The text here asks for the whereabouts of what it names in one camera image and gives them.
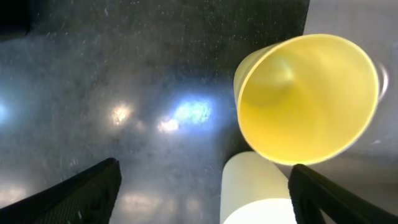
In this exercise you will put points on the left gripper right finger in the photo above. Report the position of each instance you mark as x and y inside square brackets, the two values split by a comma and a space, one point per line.
[326, 202]

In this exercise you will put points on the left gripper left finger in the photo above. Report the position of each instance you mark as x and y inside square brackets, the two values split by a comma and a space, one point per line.
[71, 199]

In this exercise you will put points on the white cup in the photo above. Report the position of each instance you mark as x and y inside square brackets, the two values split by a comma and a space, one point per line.
[252, 186]

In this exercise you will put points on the yellow cup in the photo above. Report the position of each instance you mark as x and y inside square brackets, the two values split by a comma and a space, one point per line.
[304, 109]

